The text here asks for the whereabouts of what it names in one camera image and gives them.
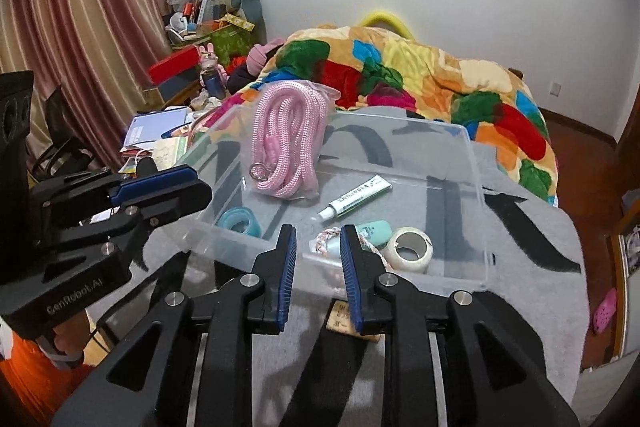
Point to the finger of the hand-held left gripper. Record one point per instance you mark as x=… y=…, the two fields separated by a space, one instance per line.
x=155 y=183
x=175 y=204

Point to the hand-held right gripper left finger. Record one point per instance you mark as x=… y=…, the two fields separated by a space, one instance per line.
x=286 y=277

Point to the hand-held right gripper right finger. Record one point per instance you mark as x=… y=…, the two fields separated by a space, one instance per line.
x=350 y=279

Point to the clear plastic storage box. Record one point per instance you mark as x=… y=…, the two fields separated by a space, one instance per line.
x=445 y=167

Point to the pile of papers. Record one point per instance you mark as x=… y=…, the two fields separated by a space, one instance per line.
x=167 y=154

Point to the small wooden tag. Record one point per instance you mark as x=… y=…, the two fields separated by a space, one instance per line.
x=340 y=319

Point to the light blue tape roll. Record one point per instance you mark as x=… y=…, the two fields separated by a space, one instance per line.
x=225 y=219

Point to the mint green small device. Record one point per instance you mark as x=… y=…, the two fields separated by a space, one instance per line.
x=377 y=232

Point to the blue white notebook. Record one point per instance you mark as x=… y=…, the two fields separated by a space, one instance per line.
x=145 y=127

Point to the white tape roll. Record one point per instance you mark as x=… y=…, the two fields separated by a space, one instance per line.
x=422 y=258

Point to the white green ointment tube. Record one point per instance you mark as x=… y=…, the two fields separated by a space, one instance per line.
x=357 y=197

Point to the bottle with pink bunny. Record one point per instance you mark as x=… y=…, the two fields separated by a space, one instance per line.
x=215 y=82

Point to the red box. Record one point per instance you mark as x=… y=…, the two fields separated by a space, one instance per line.
x=172 y=64

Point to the dark jacket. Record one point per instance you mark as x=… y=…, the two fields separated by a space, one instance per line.
x=240 y=77

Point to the green cardboard box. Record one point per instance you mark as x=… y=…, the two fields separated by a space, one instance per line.
x=232 y=39

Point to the pink knitted hat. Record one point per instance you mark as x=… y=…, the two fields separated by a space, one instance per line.
x=260 y=54

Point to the grey blanket with black pattern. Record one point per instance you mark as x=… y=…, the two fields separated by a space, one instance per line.
x=525 y=267

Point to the pink striped curtain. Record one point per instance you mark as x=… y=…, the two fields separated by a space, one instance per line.
x=90 y=7

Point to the colourful patchwork blanket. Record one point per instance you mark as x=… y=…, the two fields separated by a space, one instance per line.
x=450 y=72

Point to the pink clog shoe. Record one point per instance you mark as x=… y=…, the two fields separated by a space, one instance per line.
x=605 y=309

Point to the yellow pillow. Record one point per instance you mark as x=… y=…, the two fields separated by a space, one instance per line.
x=382 y=14

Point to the wooden cabinet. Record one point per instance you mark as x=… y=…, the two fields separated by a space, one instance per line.
x=627 y=247

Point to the white wall socket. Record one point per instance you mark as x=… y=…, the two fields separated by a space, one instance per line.
x=554 y=89

